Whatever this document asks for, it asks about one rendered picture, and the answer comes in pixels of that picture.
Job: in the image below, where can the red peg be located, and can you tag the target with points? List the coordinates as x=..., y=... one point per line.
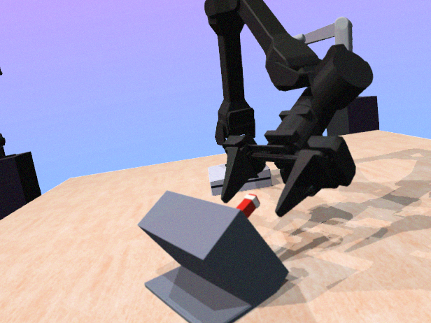
x=249, y=204

